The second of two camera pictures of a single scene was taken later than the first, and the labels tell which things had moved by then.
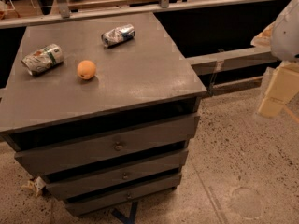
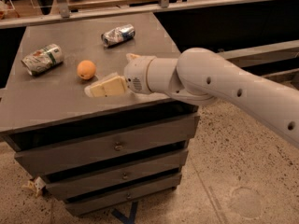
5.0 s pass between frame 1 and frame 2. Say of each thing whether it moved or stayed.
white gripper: moved
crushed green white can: stayed
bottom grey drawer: stayed
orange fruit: stayed
